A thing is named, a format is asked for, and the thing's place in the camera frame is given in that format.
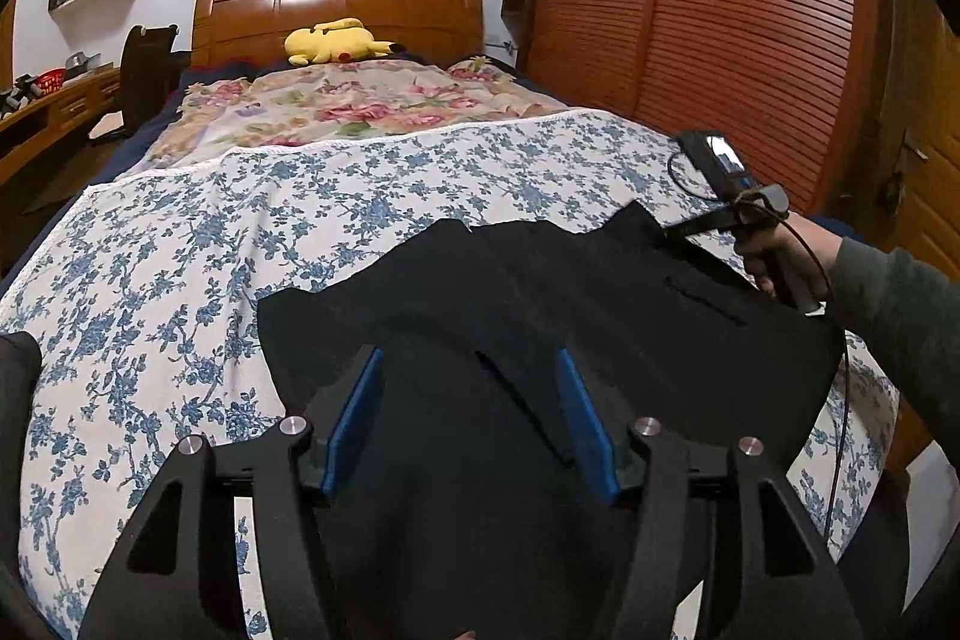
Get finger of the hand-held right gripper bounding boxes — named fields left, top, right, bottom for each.
left=658, top=209, right=745, bottom=247

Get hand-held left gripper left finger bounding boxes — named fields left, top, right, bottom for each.
left=79, top=346, right=385, bottom=640

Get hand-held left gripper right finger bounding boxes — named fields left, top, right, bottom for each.
left=553, top=346, right=871, bottom=640

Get black button shirt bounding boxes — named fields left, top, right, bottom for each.
left=257, top=201, right=845, bottom=640

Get person's right forearm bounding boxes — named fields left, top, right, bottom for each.
left=823, top=235, right=960, bottom=453

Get folded dark grey clothes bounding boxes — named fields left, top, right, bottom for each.
left=0, top=332, right=42, bottom=536

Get person's right hand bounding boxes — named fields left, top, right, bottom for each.
left=731, top=211, right=846, bottom=305

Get wooden slatted wardrobe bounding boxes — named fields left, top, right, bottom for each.
left=501, top=0, right=893, bottom=221

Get wooden door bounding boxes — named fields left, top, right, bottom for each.
left=885, top=0, right=960, bottom=281

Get blue floral bed sheet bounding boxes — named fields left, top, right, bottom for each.
left=0, top=107, right=901, bottom=640

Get pink floral blanket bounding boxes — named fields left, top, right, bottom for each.
left=142, top=56, right=575, bottom=169

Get yellow plush toy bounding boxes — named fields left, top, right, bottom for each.
left=283, top=16, right=398, bottom=66

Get dark desk chair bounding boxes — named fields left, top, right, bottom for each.
left=90, top=23, right=181, bottom=142

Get wooden headboard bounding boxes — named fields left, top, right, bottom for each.
left=189, top=0, right=485, bottom=71

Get wooden desk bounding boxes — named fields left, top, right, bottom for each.
left=0, top=64, right=125, bottom=184

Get black tools on desk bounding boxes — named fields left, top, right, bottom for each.
left=0, top=74, right=42, bottom=112

